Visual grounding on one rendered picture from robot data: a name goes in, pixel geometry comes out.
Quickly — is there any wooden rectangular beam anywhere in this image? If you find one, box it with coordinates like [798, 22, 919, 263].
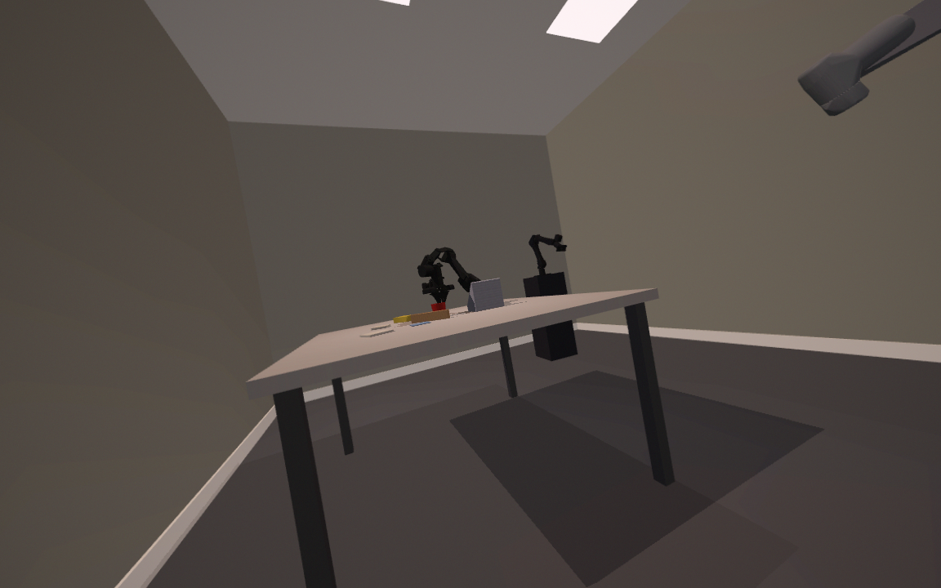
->
[410, 310, 450, 323]

